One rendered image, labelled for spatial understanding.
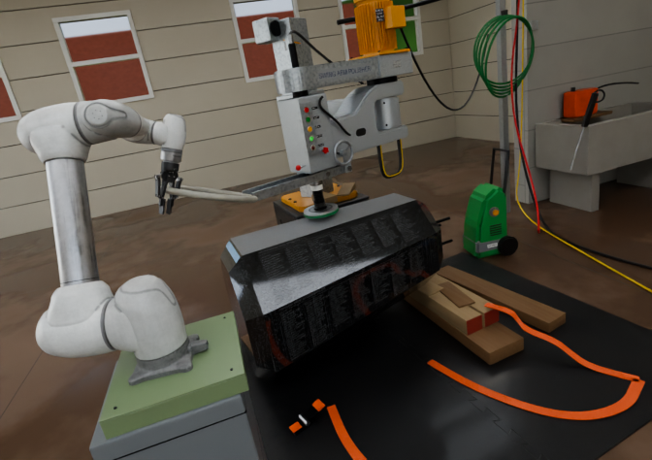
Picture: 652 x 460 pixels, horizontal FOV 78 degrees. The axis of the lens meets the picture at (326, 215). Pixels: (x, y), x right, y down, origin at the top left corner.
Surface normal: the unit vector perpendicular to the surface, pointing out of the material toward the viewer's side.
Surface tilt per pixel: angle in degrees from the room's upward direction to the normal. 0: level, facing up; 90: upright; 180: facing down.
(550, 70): 90
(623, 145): 90
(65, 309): 65
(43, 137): 73
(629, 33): 90
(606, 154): 90
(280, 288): 45
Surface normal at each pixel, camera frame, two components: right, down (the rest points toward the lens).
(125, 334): 0.02, 0.28
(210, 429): 0.29, 0.25
